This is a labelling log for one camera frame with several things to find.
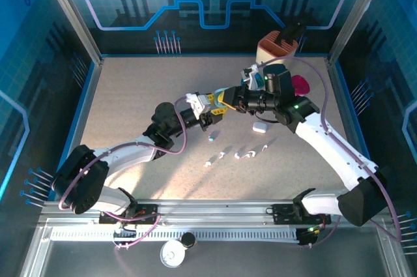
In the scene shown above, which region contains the magenta plastic bowl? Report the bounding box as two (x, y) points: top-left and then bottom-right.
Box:
(291, 74), (311, 97)

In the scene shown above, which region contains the beige knife block orange top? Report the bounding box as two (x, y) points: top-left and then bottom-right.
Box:
(255, 31), (298, 68)

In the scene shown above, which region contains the black round cap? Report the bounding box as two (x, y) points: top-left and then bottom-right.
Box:
(180, 232), (197, 248)

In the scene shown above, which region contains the white round lid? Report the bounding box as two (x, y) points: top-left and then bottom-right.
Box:
(160, 240), (187, 269)

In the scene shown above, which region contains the black electronics box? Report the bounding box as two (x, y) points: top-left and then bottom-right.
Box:
(298, 226), (322, 248)

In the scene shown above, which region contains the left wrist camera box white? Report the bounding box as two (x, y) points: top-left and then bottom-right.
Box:
(184, 92), (209, 115)

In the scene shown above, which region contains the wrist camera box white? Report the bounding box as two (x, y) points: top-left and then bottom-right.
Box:
(184, 92), (209, 115)
(240, 64), (263, 91)

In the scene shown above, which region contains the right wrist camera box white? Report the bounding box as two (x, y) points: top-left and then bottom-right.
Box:
(240, 64), (263, 91)

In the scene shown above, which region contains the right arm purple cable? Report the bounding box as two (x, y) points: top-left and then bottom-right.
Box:
(259, 55), (402, 249)

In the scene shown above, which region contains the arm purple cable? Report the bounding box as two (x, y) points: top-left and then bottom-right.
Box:
(59, 96), (162, 251)
(259, 55), (402, 249)

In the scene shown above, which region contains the black knife handle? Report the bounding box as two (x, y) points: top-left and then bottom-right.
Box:
(279, 25), (296, 46)
(288, 20), (307, 42)

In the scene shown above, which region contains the aluminium table side rail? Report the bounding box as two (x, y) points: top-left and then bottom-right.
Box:
(326, 57), (374, 201)
(58, 57), (104, 201)

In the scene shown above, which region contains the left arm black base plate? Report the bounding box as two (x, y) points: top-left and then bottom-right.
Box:
(98, 203), (161, 226)

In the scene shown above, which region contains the aluminium mounting rail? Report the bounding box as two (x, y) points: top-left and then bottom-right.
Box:
(37, 200), (394, 226)

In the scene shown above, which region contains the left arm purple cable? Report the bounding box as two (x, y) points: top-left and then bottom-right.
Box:
(59, 96), (162, 251)

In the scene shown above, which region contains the aluminium frame post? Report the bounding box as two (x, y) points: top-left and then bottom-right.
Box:
(326, 0), (390, 65)
(35, 0), (104, 65)

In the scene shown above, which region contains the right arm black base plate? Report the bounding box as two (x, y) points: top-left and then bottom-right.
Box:
(272, 203), (332, 226)

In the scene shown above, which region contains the white slotted cable duct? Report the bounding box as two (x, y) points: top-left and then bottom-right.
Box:
(50, 229), (300, 242)

